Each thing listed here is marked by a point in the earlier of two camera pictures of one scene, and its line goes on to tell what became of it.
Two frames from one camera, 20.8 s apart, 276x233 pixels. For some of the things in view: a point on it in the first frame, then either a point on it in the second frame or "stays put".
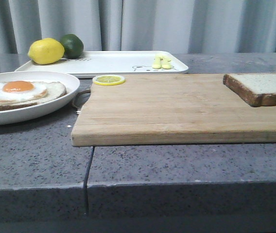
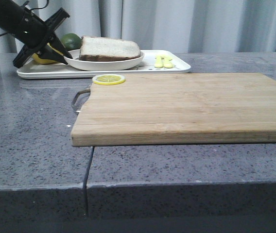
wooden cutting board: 160,109 stays put
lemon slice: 108,79 stays put
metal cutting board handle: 77,110 stays put
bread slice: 263,89 to 108,47
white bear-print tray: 114,62 stays put
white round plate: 16,115 to 72,58
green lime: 73,46 stays put
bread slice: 54,89 to 106,58
